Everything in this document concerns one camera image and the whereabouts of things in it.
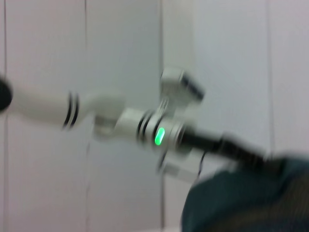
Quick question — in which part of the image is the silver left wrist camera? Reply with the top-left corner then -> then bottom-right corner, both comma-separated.
159,67 -> 206,114

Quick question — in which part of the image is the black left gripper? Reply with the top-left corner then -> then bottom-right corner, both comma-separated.
181,128 -> 269,168

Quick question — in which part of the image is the teal fabric zipper bag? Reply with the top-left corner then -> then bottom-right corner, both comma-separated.
181,152 -> 309,232

